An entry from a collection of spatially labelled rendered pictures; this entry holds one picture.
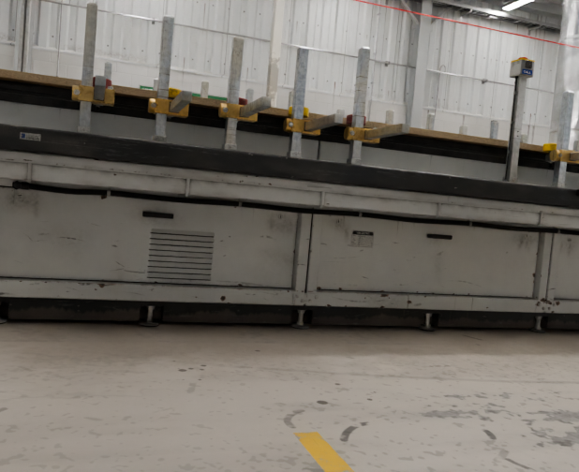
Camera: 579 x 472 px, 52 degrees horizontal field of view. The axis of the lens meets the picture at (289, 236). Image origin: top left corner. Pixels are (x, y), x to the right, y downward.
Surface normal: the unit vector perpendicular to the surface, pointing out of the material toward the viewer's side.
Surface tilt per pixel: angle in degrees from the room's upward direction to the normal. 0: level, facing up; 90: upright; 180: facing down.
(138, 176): 90
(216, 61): 90
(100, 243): 89
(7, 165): 90
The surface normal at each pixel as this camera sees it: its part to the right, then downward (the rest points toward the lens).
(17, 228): 0.32, 0.08
